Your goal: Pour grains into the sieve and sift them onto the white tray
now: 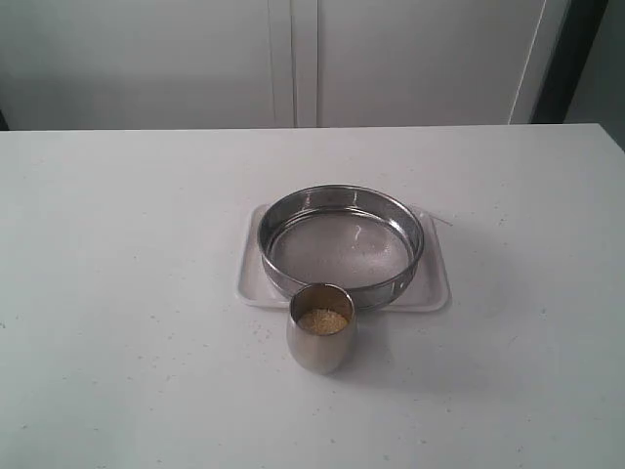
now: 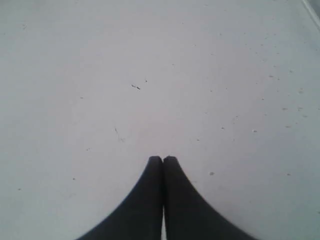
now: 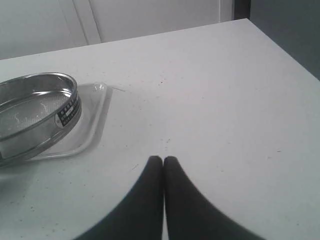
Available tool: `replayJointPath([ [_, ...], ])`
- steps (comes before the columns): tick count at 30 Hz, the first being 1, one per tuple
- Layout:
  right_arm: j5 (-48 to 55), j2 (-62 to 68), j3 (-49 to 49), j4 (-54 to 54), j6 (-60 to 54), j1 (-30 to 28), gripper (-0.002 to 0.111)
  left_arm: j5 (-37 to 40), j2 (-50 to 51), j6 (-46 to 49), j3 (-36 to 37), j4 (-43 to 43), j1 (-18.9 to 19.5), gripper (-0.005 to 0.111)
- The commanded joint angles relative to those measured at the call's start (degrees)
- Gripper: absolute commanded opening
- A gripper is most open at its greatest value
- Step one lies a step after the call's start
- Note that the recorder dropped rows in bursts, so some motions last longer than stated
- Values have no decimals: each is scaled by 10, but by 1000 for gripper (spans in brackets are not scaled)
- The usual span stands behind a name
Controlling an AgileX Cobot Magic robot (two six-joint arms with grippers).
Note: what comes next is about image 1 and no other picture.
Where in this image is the stainless steel cup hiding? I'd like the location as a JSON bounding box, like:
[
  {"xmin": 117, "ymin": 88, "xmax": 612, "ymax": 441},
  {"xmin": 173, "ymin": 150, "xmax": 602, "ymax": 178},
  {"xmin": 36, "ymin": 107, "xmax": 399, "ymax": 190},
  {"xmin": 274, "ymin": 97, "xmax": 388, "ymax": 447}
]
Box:
[{"xmin": 286, "ymin": 283, "xmax": 357, "ymax": 374}]

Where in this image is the white rectangular plastic tray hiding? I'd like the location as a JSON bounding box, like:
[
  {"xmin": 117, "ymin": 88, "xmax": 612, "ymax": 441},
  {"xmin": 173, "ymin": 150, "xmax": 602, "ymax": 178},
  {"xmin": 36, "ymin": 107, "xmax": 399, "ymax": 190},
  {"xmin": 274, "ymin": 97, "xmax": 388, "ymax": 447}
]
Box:
[{"xmin": 235, "ymin": 204, "xmax": 450, "ymax": 314}]

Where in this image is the pile of beige rice grains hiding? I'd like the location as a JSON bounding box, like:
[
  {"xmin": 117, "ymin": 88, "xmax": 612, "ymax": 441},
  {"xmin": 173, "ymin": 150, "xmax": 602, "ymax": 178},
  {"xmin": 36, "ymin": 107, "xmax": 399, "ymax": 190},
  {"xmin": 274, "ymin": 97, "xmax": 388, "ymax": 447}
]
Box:
[{"xmin": 297, "ymin": 309, "xmax": 349, "ymax": 336}]

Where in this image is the round steel mesh sieve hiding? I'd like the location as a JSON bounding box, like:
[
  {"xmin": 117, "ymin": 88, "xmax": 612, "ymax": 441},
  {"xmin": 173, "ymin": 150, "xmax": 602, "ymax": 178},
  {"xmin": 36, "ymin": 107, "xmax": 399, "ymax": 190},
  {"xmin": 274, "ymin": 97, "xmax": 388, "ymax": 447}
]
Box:
[{"xmin": 256, "ymin": 185, "xmax": 426, "ymax": 310}]

